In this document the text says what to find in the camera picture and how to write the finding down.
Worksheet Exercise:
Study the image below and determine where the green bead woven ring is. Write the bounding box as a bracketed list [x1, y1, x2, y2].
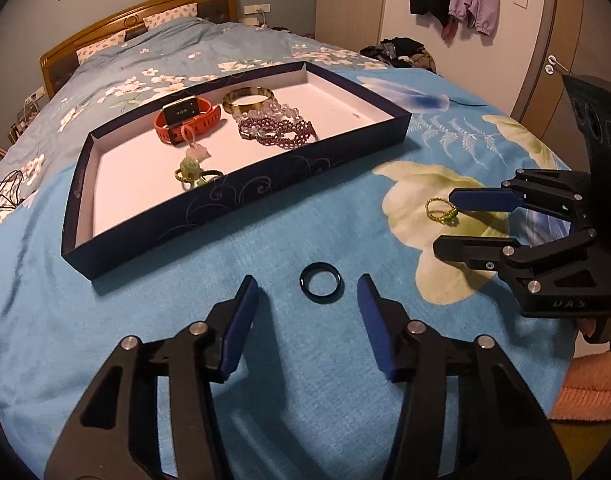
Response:
[425, 196, 461, 228]

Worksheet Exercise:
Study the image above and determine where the dark purple bead bracelet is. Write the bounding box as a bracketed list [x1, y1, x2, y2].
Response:
[237, 112, 320, 151]

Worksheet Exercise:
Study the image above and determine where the green stone black cord charm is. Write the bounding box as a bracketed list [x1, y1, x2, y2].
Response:
[174, 156, 224, 188]

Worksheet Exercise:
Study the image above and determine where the pink stone braided bracelet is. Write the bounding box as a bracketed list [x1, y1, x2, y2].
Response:
[179, 122, 212, 162]

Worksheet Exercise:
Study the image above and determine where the tortoiseshell gold bangle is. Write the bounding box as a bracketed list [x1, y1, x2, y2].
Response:
[222, 86, 275, 115]

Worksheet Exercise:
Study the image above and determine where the orange smart watch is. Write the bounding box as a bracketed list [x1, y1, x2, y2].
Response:
[154, 96, 222, 145]

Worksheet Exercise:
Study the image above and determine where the person right hand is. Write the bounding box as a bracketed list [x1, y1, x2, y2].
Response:
[577, 316, 611, 344]

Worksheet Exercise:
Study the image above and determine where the pink knit right sleeve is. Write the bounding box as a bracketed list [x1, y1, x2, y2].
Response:
[549, 351, 611, 422]

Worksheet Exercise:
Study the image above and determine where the light blue floral blanket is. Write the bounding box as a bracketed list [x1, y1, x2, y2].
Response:
[0, 70, 575, 479]

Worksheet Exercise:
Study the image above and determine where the pile of dark clothes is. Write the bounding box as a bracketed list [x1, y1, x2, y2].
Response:
[360, 37, 437, 74]

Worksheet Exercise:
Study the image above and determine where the dark blue shallow box tray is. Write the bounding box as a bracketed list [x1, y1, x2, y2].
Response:
[61, 62, 411, 280]

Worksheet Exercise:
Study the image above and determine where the grey blue floral duvet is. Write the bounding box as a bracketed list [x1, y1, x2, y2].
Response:
[0, 18, 386, 225]

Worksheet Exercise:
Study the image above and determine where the wooden bed headboard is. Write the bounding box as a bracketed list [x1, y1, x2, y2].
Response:
[40, 0, 239, 99]

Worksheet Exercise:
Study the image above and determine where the right floral pillow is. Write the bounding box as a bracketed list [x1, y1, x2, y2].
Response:
[142, 2, 198, 30]

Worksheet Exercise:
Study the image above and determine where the floral pillow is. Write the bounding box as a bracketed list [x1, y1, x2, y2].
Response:
[142, 2, 198, 30]
[76, 30, 126, 65]

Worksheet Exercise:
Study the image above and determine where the left floral pillow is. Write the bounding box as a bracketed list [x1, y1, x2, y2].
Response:
[76, 30, 126, 65]

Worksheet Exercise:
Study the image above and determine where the silver door handle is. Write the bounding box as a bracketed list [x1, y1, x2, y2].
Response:
[544, 54, 570, 75]

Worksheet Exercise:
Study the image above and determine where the black ring bangle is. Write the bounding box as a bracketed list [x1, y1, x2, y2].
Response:
[299, 261, 345, 304]

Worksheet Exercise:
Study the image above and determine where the black charging cable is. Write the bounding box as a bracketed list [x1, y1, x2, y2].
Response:
[0, 168, 27, 239]

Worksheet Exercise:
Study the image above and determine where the white wall socket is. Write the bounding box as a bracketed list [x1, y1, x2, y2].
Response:
[243, 3, 270, 15]

